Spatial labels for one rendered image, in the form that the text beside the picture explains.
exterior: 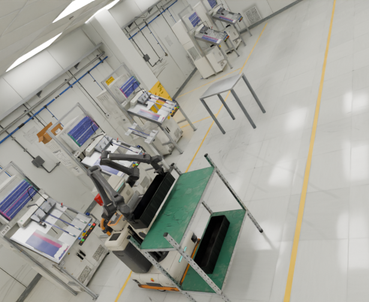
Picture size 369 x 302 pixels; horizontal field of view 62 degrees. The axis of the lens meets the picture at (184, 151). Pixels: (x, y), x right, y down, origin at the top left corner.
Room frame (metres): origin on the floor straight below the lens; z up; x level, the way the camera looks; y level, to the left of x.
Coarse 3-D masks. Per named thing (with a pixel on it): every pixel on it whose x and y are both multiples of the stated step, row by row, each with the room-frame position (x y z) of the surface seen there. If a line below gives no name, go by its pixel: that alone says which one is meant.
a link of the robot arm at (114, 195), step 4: (100, 168) 2.57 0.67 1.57; (88, 172) 2.54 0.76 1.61; (92, 172) 2.53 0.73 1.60; (96, 172) 2.52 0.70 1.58; (100, 172) 2.58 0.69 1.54; (96, 176) 2.50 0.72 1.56; (100, 176) 2.48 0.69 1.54; (100, 180) 2.45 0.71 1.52; (104, 180) 2.44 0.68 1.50; (104, 184) 2.41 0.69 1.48; (108, 184) 2.41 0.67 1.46; (104, 188) 2.41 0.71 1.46; (108, 188) 2.38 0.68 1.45; (112, 188) 2.37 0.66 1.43; (108, 192) 2.36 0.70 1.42; (112, 192) 2.34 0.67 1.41; (116, 192) 2.33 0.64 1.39; (112, 196) 2.31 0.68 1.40; (116, 196) 2.33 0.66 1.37; (120, 196) 2.30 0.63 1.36; (112, 200) 2.31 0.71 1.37; (116, 200) 2.27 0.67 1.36; (120, 200) 2.28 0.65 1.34; (116, 204) 2.27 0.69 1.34
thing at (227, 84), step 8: (224, 80) 4.91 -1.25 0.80; (232, 80) 4.66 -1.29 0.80; (208, 88) 5.12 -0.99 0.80; (216, 88) 4.85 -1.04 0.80; (224, 88) 4.58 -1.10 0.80; (232, 88) 4.42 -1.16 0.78; (248, 88) 4.67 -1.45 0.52; (200, 96) 5.01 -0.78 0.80; (208, 96) 4.80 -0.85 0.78; (256, 96) 4.65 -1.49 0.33; (224, 104) 5.18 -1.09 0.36; (240, 104) 4.41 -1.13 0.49; (208, 112) 4.97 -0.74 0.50; (264, 112) 4.64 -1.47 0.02; (216, 120) 4.95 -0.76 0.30; (248, 120) 4.43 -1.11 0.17
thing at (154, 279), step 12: (192, 240) 2.84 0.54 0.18; (168, 252) 2.79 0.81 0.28; (192, 252) 2.74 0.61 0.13; (168, 264) 2.63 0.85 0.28; (180, 264) 2.58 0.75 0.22; (132, 276) 2.86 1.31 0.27; (144, 276) 2.73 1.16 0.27; (156, 276) 2.60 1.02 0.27; (180, 276) 2.51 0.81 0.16; (156, 288) 2.67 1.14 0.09; (168, 288) 2.54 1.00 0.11
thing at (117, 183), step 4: (112, 176) 2.76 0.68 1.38; (116, 176) 2.75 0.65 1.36; (108, 180) 2.72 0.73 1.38; (112, 180) 2.71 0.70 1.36; (116, 180) 2.71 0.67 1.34; (120, 180) 2.71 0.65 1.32; (124, 180) 2.72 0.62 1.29; (112, 184) 2.68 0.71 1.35; (116, 184) 2.67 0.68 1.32; (120, 184) 2.67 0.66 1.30; (124, 184) 2.75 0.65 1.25; (116, 188) 2.63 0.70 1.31; (120, 188) 2.68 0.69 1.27; (120, 192) 2.70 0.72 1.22; (108, 196) 2.65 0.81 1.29
